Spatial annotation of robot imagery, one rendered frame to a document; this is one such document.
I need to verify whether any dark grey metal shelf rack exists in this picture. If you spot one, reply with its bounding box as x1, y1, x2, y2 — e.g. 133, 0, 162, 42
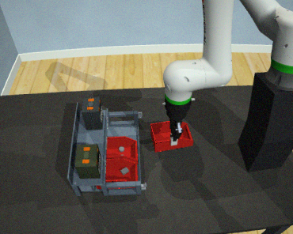
67, 103, 146, 196

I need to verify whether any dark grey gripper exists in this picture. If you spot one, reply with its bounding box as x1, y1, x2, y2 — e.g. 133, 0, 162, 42
166, 111, 187, 145

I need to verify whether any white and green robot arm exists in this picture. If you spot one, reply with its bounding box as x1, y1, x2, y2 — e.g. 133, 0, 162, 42
162, 0, 293, 115

